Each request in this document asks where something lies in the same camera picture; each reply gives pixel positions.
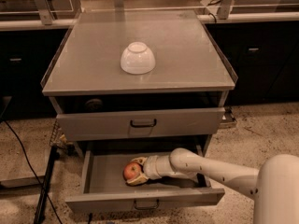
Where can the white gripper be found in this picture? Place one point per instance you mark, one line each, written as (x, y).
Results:
(150, 167)

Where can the red apple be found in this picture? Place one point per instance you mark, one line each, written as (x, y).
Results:
(132, 170)

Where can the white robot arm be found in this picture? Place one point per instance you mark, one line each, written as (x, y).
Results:
(274, 187)

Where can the grey open middle drawer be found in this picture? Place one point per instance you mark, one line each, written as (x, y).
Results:
(103, 187)

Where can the grey top drawer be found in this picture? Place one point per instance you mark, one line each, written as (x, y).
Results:
(116, 125)

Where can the dark round object in drawer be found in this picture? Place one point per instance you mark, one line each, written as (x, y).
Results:
(93, 105)

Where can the grey drawer cabinet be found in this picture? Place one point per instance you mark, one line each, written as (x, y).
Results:
(137, 81)

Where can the white upturned bowl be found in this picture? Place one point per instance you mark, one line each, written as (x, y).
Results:
(137, 59)

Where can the long white counter ledge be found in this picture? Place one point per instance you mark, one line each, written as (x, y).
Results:
(232, 18)

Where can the black middle drawer handle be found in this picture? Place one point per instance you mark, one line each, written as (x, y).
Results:
(146, 205)

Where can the black drawer handle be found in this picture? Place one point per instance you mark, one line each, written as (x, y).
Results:
(143, 123)
(146, 205)

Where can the black top drawer handle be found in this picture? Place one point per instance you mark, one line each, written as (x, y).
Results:
(143, 123)

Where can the black floor rail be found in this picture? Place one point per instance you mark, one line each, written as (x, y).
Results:
(40, 210)

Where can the grey metal frame post left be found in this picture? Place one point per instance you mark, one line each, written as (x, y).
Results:
(44, 12)

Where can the grey metal frame post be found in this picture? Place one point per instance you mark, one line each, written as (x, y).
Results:
(44, 12)
(225, 0)

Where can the grey metal frame post right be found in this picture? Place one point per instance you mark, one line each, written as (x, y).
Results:
(225, 0)

